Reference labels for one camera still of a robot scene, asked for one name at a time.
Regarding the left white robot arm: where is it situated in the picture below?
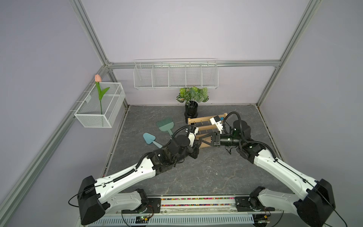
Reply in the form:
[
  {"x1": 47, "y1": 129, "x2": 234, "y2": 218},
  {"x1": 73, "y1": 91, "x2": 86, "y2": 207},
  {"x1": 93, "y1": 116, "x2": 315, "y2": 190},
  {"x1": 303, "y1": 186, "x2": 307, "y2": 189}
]
[{"x1": 75, "y1": 135, "x2": 201, "y2": 225}]

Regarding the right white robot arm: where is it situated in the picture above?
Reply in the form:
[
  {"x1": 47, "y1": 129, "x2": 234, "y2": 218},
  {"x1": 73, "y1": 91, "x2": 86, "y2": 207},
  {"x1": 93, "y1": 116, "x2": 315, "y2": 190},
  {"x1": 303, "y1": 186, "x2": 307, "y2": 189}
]
[{"x1": 199, "y1": 120, "x2": 336, "y2": 227}]

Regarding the wooden jewelry display stand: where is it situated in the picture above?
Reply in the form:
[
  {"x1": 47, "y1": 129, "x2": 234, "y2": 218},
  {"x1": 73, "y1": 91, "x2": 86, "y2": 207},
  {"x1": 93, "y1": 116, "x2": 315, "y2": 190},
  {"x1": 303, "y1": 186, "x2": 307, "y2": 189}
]
[{"x1": 186, "y1": 113, "x2": 227, "y2": 140}]

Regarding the teal small shovel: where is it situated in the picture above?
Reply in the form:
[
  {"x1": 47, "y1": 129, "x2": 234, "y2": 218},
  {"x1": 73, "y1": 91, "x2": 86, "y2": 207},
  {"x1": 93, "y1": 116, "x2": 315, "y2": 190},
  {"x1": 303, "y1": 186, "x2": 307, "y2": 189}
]
[{"x1": 143, "y1": 132, "x2": 163, "y2": 148}]

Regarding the potted green plant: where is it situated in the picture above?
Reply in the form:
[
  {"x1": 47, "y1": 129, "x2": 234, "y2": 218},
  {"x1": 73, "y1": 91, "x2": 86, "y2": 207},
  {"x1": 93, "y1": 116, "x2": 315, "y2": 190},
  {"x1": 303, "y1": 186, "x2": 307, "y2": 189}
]
[{"x1": 176, "y1": 87, "x2": 209, "y2": 122}]

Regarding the pink artificial tulip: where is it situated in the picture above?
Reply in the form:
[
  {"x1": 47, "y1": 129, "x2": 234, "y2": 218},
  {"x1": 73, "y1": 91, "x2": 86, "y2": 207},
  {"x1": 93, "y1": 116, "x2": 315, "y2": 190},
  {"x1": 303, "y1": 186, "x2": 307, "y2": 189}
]
[{"x1": 95, "y1": 74, "x2": 110, "y2": 114}]

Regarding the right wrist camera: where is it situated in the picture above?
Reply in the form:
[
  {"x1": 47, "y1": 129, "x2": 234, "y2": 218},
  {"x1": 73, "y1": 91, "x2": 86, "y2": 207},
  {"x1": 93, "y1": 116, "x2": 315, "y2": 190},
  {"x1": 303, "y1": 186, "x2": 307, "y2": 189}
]
[{"x1": 210, "y1": 115, "x2": 224, "y2": 134}]

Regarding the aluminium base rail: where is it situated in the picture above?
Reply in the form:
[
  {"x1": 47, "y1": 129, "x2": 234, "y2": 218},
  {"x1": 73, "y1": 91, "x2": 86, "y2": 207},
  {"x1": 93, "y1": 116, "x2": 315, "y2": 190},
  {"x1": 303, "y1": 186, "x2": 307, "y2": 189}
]
[{"x1": 76, "y1": 194, "x2": 287, "y2": 219}]

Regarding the white wire wall shelf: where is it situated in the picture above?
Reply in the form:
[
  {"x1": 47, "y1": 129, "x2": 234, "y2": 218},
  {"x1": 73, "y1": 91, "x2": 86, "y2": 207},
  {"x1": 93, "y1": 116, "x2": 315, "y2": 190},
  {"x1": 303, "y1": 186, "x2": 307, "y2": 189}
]
[{"x1": 133, "y1": 58, "x2": 219, "y2": 89}]

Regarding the white slotted cable duct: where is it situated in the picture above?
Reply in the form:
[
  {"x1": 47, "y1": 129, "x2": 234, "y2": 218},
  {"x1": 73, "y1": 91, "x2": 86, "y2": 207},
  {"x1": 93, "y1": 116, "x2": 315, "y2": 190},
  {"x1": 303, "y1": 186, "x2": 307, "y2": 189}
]
[{"x1": 89, "y1": 214, "x2": 254, "y2": 227}]

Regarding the white mesh wall basket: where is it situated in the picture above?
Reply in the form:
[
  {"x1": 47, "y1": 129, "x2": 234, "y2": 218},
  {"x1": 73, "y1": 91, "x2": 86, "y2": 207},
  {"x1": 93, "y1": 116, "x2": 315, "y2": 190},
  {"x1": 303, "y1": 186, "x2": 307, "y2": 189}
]
[{"x1": 74, "y1": 82, "x2": 125, "y2": 128}]

